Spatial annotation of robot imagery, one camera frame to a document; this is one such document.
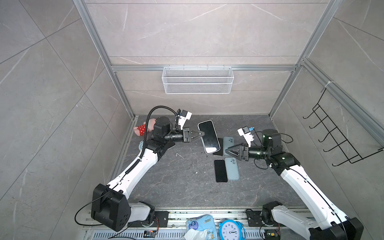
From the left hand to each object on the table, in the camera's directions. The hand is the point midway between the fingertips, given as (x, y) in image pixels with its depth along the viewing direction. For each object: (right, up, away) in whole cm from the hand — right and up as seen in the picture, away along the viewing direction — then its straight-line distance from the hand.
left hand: (203, 132), depth 66 cm
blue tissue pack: (-1, -44, +2) cm, 44 cm away
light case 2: (+19, -24, +25) cm, 40 cm away
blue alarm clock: (+13, -46, +3) cm, 48 cm away
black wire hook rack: (+60, -3, -2) cm, 60 cm away
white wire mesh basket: (-2, +35, +35) cm, 49 cm away
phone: (+3, -3, +1) cm, 5 cm away
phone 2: (+12, -26, +23) cm, 37 cm away
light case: (+19, -8, +38) cm, 44 cm away
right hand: (+11, -8, +4) cm, 15 cm away
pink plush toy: (-42, +1, +35) cm, 54 cm away
